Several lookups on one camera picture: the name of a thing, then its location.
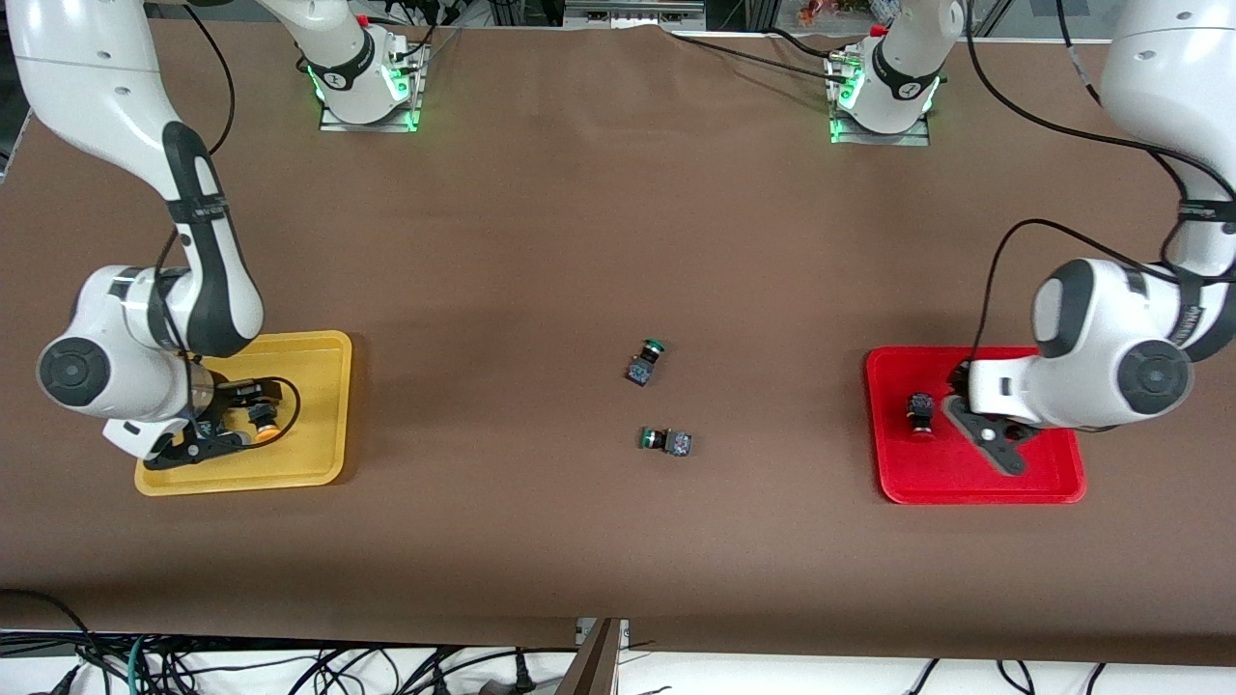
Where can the green push button switch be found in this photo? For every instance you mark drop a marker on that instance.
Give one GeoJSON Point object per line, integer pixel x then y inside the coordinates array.
{"type": "Point", "coordinates": [639, 372]}
{"type": "Point", "coordinates": [676, 443]}

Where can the brown wooden board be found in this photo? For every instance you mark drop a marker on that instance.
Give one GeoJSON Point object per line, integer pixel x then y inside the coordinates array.
{"type": "Point", "coordinates": [594, 671]}

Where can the brown table cover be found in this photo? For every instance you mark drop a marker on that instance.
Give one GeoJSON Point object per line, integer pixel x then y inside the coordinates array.
{"type": "Point", "coordinates": [618, 541]}

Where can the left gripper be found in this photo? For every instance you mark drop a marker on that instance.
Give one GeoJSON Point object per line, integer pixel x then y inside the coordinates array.
{"type": "Point", "coordinates": [959, 384]}

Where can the yellow push button switch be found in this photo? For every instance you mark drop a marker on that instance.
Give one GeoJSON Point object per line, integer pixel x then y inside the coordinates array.
{"type": "Point", "coordinates": [263, 420]}

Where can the small metal bracket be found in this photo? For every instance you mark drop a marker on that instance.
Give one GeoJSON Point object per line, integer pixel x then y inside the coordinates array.
{"type": "Point", "coordinates": [624, 632]}

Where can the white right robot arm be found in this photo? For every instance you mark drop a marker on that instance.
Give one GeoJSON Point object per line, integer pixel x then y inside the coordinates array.
{"type": "Point", "coordinates": [87, 87]}

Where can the red plastic tray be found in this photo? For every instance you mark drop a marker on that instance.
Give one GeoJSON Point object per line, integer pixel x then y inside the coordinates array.
{"type": "Point", "coordinates": [946, 475]}

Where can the yellow plastic tray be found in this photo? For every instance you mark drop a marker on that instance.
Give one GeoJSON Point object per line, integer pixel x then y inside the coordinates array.
{"type": "Point", "coordinates": [309, 444]}

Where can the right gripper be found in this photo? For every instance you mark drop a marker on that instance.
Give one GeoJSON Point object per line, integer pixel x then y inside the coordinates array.
{"type": "Point", "coordinates": [229, 396]}

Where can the colourful background item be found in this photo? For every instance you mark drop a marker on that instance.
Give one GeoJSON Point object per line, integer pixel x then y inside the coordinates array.
{"type": "Point", "coordinates": [830, 12]}

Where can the red push button switch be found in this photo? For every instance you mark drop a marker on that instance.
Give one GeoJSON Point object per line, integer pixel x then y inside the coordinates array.
{"type": "Point", "coordinates": [920, 410]}

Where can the grey background equipment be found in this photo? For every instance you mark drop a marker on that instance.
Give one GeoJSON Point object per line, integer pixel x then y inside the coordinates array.
{"type": "Point", "coordinates": [632, 10]}

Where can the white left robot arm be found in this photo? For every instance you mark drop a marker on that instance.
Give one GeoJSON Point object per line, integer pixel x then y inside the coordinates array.
{"type": "Point", "coordinates": [1159, 97]}

